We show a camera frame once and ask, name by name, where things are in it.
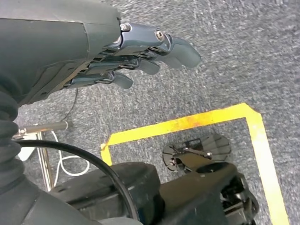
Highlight yellow floor tape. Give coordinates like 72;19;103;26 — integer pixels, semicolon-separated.
100;103;289;225

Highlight chrome tube frame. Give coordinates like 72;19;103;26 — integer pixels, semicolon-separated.
13;121;73;193

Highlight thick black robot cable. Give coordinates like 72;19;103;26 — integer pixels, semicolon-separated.
14;140;139;222

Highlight white cable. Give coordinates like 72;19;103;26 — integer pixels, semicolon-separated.
51;130;90;177

